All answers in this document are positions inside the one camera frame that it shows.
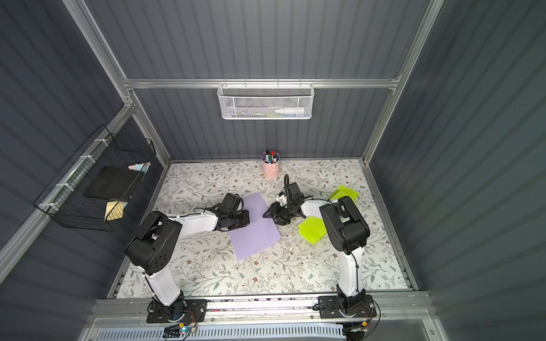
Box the lavender paper sheet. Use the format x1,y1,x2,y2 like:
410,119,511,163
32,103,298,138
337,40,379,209
229,193,281,262

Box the lime green paper sheet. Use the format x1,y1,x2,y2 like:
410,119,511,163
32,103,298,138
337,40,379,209
298,217,327,244

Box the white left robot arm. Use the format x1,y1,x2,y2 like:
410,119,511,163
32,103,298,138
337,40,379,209
125,193,250,308

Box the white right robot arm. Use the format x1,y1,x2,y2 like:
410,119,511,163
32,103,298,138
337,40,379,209
263,196,371,308

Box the pink pen cup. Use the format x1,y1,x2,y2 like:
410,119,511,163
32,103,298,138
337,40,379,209
262,162,280,179

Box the colored markers in cup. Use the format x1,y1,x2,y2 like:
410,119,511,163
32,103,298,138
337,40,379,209
262,149,280,164

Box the pastel sticky notes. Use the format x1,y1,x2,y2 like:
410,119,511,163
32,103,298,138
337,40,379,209
128,162,151,173

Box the white bottle in basket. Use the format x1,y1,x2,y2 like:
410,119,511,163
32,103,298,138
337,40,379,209
275,107,306,117

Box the yellow sticky note pad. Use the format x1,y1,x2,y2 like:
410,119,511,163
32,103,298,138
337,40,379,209
105,201,128,221

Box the black notebook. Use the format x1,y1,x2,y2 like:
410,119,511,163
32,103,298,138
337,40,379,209
84,166,145,202

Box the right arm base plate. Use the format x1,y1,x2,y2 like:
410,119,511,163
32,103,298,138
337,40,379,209
311,295,378,320

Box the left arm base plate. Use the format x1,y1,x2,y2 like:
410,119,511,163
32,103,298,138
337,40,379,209
146,298,208,324

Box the white wire mesh basket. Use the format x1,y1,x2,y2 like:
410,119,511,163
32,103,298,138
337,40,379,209
217,83,315,120

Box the black wire wall basket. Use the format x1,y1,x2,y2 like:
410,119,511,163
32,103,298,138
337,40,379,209
34,129,156,232

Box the aluminium mounting rail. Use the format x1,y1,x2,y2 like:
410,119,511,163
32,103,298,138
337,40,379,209
85,291,437,328

